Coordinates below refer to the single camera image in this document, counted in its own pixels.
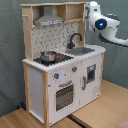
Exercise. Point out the toy oven door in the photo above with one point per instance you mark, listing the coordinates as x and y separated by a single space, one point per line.
64 96

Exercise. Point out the grey range hood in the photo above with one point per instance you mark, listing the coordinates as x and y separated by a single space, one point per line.
48 18

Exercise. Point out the black toy faucet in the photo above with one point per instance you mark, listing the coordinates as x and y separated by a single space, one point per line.
73 40

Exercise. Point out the left red stove knob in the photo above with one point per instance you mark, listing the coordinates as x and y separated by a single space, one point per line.
56 76

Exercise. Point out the white cabinet door with dispenser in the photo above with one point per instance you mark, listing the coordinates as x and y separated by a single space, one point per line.
90 79

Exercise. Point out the black toy stovetop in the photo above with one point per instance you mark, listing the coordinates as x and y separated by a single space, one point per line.
59 58

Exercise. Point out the wooden toy kitchen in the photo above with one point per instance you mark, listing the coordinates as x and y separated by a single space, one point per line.
40 84

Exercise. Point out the white toy microwave door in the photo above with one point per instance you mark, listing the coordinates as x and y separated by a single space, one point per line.
86 12

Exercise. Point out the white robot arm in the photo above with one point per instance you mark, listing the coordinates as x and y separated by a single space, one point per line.
107 24

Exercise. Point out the grey toy sink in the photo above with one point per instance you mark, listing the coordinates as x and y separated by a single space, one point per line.
79 51

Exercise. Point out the right red stove knob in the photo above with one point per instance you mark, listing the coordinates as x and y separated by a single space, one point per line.
74 69

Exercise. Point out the red stove knob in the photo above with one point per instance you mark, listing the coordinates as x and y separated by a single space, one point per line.
74 69
56 76

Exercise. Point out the small metal pot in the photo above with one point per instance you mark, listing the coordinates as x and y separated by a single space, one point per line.
48 56

